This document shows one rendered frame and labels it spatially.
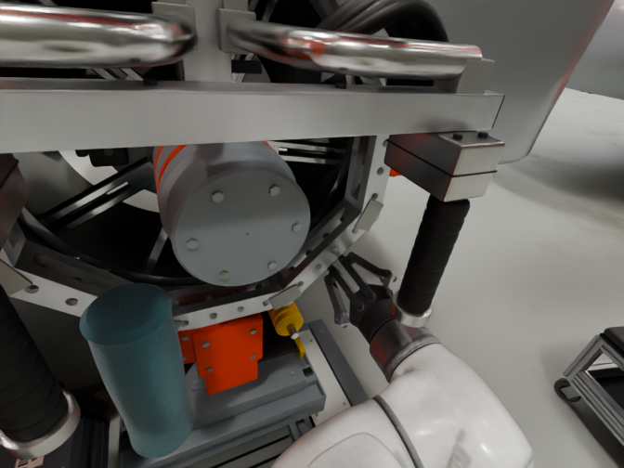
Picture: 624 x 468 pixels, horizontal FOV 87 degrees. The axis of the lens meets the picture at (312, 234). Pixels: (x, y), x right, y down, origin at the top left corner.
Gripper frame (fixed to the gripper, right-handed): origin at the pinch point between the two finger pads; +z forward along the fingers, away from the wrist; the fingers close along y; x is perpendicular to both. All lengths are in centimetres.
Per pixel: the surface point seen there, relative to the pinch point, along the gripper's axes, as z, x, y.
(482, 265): 40, -130, 40
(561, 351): -12, -120, 30
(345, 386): 2, -49, -30
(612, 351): -27, -83, 34
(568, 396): -26, -103, 18
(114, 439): 11, -5, -74
